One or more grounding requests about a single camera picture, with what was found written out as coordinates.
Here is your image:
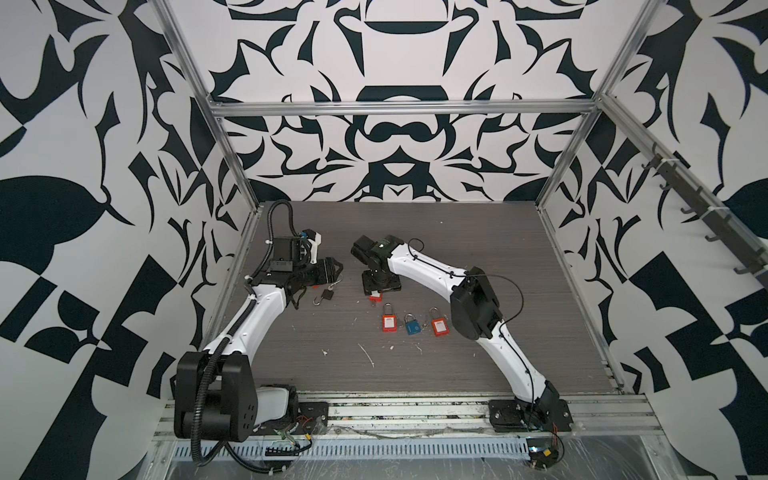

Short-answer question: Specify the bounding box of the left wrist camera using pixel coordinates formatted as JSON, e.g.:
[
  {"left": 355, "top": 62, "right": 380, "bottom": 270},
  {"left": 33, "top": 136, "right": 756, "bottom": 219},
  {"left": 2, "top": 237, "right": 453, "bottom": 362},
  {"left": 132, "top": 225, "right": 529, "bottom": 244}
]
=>
[{"left": 299, "top": 229, "right": 322, "bottom": 265}]

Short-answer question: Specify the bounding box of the red padlock long shackle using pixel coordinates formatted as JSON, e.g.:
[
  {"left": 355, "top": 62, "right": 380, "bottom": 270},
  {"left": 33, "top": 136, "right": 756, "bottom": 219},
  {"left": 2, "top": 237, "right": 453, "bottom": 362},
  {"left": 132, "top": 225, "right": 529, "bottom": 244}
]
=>
[{"left": 381, "top": 303, "right": 398, "bottom": 332}]

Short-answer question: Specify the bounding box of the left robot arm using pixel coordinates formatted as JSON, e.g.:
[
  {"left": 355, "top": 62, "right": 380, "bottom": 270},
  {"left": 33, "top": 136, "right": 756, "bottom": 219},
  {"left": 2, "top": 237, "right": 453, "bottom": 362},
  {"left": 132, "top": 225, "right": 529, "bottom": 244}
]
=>
[{"left": 174, "top": 200, "right": 343, "bottom": 475}]

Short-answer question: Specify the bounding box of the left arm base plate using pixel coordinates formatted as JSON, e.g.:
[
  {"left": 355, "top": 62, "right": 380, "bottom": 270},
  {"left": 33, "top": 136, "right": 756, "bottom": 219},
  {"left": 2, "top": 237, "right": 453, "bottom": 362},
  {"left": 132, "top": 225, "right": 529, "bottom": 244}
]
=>
[{"left": 253, "top": 402, "right": 330, "bottom": 435}]

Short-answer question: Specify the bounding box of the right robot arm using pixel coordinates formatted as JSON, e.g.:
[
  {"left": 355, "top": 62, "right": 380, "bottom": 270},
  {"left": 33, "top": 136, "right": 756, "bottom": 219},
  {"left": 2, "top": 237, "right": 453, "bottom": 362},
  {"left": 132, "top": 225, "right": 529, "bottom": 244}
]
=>
[{"left": 351, "top": 235, "right": 573, "bottom": 433}]

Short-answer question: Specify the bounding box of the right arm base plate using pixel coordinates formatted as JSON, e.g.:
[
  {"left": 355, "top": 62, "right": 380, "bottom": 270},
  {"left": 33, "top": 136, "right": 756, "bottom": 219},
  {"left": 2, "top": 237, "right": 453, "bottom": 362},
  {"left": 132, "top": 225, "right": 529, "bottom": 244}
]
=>
[{"left": 488, "top": 399, "right": 573, "bottom": 433}]

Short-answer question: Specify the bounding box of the black cable left base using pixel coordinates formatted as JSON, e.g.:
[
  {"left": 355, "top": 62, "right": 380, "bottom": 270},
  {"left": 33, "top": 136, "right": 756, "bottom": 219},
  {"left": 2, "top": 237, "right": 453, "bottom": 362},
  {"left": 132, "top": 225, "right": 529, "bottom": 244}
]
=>
[{"left": 221, "top": 419, "right": 313, "bottom": 475}]

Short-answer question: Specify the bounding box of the wall hook rack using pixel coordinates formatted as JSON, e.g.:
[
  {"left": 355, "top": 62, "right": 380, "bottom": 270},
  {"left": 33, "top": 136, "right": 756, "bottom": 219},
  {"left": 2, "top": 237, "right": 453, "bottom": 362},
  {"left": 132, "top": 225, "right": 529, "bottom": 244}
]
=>
[{"left": 643, "top": 152, "right": 767, "bottom": 289}]

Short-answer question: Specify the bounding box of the white cable duct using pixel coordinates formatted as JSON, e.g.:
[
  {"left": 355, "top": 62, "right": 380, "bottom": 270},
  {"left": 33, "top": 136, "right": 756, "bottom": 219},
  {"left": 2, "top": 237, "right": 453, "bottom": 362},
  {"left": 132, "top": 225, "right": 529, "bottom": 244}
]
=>
[{"left": 170, "top": 436, "right": 532, "bottom": 463}]

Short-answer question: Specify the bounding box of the blue padlock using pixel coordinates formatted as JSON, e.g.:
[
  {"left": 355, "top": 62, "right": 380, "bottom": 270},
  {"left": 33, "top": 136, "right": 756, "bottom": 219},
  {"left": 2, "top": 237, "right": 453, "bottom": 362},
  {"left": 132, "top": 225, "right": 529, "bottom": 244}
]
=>
[{"left": 404, "top": 313, "right": 422, "bottom": 335}]

